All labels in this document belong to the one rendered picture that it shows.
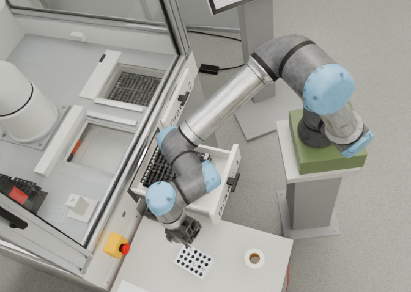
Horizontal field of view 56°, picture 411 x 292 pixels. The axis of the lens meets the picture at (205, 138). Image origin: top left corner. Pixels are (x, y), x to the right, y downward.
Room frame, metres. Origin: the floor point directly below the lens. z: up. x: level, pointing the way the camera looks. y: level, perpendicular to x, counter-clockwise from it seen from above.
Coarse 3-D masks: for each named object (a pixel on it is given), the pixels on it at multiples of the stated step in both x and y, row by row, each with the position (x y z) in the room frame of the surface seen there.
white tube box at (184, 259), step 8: (184, 248) 0.48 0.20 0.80; (184, 256) 0.45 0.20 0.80; (192, 256) 0.44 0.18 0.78; (200, 256) 0.44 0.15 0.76; (208, 256) 0.42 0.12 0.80; (176, 264) 0.43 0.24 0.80; (184, 264) 0.43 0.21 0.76; (192, 264) 0.41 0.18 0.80; (200, 264) 0.40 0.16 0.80; (208, 264) 0.40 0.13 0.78; (192, 272) 0.38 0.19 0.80; (200, 272) 0.38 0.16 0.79; (208, 272) 0.37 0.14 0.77
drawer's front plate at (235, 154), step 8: (232, 152) 0.72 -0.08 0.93; (232, 160) 0.69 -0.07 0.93; (232, 168) 0.68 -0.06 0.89; (224, 176) 0.64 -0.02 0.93; (224, 184) 0.61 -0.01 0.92; (224, 192) 0.59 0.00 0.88; (216, 200) 0.56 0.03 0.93; (224, 200) 0.58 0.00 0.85; (216, 208) 0.53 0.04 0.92; (216, 216) 0.52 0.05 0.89; (216, 224) 0.51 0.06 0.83
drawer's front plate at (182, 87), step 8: (184, 72) 1.17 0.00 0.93; (184, 80) 1.13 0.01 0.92; (192, 80) 1.18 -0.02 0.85; (176, 88) 1.10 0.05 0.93; (184, 88) 1.12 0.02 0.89; (192, 88) 1.16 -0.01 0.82; (176, 96) 1.06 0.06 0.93; (168, 104) 1.03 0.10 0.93; (176, 104) 1.04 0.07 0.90; (184, 104) 1.08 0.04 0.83; (168, 112) 0.99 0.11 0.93; (176, 112) 1.03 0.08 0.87; (168, 120) 0.97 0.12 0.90; (176, 120) 1.01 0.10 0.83
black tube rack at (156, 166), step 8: (160, 152) 0.86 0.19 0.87; (160, 160) 0.80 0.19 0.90; (200, 160) 0.75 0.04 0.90; (152, 168) 0.78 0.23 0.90; (160, 168) 0.77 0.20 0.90; (168, 168) 0.76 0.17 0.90; (144, 176) 0.76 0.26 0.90; (152, 176) 0.74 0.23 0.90; (160, 176) 0.73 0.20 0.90; (168, 176) 0.74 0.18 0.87; (176, 176) 0.71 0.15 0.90; (144, 184) 0.74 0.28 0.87
